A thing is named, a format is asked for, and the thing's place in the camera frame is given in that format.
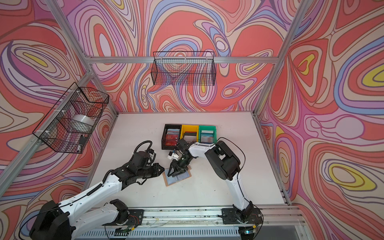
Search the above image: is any white roll in basket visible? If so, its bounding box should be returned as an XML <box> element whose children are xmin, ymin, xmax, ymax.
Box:
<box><xmin>71</xmin><ymin>115</ymin><xmax>95</xmax><ymax>134</ymax></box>

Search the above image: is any green plastic bin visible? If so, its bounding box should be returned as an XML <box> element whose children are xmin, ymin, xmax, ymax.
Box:
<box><xmin>198</xmin><ymin>126</ymin><xmax>217</xmax><ymax>144</ymax></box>

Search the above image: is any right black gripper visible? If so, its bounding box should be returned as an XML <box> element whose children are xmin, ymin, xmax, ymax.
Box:
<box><xmin>167</xmin><ymin>154</ymin><xmax>193</xmax><ymax>177</ymax></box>

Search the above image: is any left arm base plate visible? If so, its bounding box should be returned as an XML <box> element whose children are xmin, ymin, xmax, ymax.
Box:
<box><xmin>105</xmin><ymin>209</ymin><xmax>144</xmax><ymax>227</ymax></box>

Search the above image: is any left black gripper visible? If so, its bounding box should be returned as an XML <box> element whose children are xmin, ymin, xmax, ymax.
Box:
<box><xmin>136</xmin><ymin>162</ymin><xmax>167</xmax><ymax>180</ymax></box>

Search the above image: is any left black wire basket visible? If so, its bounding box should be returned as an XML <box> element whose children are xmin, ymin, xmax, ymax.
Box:
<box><xmin>33</xmin><ymin>83</ymin><xmax>110</xmax><ymax>154</ymax></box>

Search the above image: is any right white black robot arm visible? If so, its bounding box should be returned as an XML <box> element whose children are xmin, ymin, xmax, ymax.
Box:
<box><xmin>167</xmin><ymin>140</ymin><xmax>264</xmax><ymax>226</ymax></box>

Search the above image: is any black plastic bin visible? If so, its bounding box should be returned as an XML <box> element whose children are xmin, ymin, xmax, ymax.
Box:
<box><xmin>161</xmin><ymin>124</ymin><xmax>182</xmax><ymax>150</ymax></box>

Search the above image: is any blue cards stack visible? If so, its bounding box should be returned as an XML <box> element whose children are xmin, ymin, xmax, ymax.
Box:
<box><xmin>200</xmin><ymin>130</ymin><xmax>214</xmax><ymax>144</ymax></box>

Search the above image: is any red VIP cards stack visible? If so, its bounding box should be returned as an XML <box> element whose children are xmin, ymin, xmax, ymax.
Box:
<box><xmin>165</xmin><ymin>129</ymin><xmax>180</xmax><ymax>147</ymax></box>

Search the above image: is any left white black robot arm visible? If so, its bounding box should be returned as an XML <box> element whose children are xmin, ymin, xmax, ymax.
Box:
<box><xmin>29</xmin><ymin>151</ymin><xmax>165</xmax><ymax>240</ymax></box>

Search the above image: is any black wire basket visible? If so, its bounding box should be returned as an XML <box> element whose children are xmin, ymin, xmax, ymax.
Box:
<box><xmin>33</xmin><ymin>83</ymin><xmax>110</xmax><ymax>154</ymax></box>
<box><xmin>151</xmin><ymin>51</ymin><xmax>217</xmax><ymax>86</ymax></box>

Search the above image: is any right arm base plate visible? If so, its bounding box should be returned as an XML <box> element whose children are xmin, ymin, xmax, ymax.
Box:
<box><xmin>219</xmin><ymin>208</ymin><xmax>264</xmax><ymax>226</ymax></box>

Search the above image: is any tan leather card holder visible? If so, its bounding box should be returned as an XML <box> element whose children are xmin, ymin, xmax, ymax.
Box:
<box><xmin>163</xmin><ymin>169</ymin><xmax>192</xmax><ymax>187</ymax></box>

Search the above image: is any white black cards stack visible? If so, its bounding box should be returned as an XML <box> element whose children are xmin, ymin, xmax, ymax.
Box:
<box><xmin>183</xmin><ymin>133</ymin><xmax>197</xmax><ymax>143</ymax></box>

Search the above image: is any back black wire basket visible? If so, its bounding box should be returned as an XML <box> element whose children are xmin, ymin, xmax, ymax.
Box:
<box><xmin>151</xmin><ymin>51</ymin><xmax>217</xmax><ymax>86</ymax></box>

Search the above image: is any yellow plastic bin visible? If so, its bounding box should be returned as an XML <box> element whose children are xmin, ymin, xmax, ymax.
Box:
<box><xmin>180</xmin><ymin>125</ymin><xmax>199</xmax><ymax>143</ymax></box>

